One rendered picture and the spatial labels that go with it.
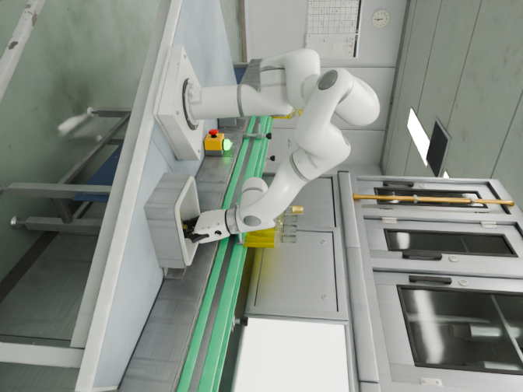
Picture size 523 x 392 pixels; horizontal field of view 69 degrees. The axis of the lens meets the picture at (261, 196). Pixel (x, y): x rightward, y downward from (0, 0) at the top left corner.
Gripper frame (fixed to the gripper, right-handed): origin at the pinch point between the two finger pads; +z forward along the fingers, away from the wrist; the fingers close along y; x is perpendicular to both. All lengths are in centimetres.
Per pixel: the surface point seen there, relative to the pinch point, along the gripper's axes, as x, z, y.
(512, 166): -122, -166, 186
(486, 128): -116, -168, 242
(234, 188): -6.1, -9.1, 29.5
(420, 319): -53, -65, 2
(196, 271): -12.7, -0.6, -4.8
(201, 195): -1.9, 0.2, 21.6
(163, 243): 3.4, 1.4, -9.8
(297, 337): -38.7, -26.5, -12.3
